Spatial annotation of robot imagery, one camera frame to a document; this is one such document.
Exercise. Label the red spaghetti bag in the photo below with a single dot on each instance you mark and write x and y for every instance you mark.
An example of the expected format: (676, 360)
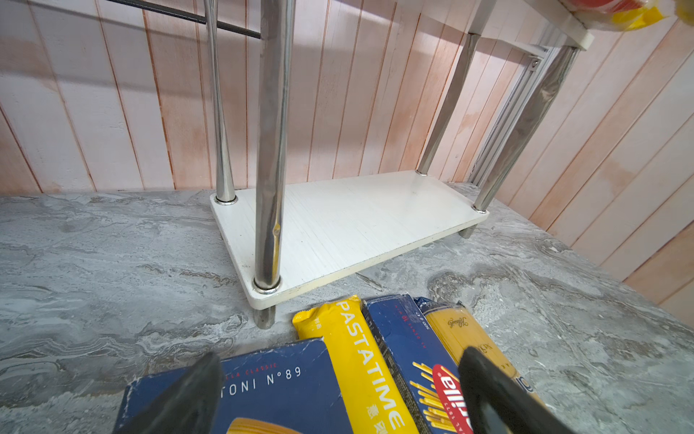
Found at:
(605, 6)

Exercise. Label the dark blue spaghetti bag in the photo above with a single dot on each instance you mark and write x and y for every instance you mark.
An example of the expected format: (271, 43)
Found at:
(457, 330)

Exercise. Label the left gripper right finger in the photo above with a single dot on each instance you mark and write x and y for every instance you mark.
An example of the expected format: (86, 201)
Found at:
(496, 404)

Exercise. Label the blue Barilla pasta box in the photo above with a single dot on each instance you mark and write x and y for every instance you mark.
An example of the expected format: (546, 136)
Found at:
(287, 389)

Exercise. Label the yellow Pastatime spaghetti bag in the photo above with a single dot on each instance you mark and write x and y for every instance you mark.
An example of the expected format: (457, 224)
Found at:
(371, 397)

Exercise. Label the blue Barilla spaghetti box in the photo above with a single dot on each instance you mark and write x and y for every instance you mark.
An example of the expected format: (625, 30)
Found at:
(424, 372)

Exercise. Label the white two-tier shelf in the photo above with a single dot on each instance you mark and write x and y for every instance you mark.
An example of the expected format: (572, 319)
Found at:
(353, 102)

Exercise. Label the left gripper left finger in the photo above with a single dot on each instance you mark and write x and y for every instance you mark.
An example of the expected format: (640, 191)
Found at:
(179, 401)

